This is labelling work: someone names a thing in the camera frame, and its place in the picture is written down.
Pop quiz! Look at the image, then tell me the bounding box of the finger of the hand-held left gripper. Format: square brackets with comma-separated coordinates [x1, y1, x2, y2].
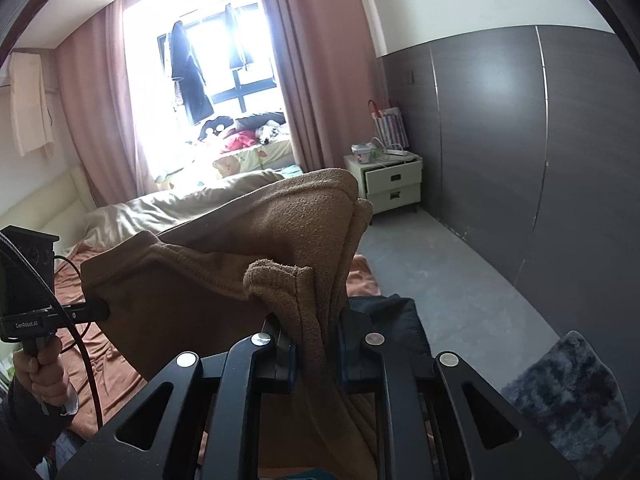
[70, 299, 111, 325]

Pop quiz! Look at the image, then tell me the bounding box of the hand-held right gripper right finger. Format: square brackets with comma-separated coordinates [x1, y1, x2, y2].
[337, 310, 583, 480]

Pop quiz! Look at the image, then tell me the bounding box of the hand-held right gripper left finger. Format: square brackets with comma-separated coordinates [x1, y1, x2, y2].
[55, 312, 301, 480]

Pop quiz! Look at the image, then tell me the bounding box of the brown printed t-shirt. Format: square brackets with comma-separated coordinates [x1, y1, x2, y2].
[80, 167, 386, 480]

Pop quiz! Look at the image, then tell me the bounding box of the person's left forearm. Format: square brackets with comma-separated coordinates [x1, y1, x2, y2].
[0, 375, 81, 471]

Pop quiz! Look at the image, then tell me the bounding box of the pile of clothes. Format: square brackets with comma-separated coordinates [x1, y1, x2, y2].
[150, 112, 296, 186]

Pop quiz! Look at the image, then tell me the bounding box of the person's left hand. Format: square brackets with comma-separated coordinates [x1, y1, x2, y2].
[12, 335, 71, 406]

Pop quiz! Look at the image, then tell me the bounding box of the dark navy cloth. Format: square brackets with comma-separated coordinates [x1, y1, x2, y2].
[347, 294, 433, 356]

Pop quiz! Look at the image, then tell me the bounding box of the pink bed blanket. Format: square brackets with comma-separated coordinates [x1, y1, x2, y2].
[50, 242, 381, 441]

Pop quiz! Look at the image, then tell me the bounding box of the cream padded headboard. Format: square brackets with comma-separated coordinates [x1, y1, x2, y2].
[0, 165, 98, 256]

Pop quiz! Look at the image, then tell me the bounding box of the beige quilt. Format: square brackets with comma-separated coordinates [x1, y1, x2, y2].
[82, 170, 286, 248]

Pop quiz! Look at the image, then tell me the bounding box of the white nightstand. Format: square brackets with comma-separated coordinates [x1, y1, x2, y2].
[343, 152, 423, 216]

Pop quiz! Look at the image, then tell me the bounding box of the hanging white cloth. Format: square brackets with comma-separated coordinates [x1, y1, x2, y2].
[10, 50, 56, 158]

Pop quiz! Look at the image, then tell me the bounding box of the pink curtain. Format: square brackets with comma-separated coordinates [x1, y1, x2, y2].
[247, 0, 386, 176]
[55, 0, 166, 211]

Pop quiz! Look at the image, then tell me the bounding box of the grey fluffy rug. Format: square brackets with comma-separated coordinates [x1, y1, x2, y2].
[500, 331, 628, 466]

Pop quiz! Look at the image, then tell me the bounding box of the striped bag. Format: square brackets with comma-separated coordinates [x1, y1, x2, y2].
[369, 100, 410, 153]

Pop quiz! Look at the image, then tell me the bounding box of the hanging dark jacket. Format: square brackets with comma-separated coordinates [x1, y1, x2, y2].
[170, 20, 215, 126]

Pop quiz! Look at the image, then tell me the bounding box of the window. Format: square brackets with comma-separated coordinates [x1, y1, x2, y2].
[122, 2, 293, 171]

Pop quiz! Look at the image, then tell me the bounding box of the hanging dark garment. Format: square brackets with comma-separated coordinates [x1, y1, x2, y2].
[224, 4, 251, 72]

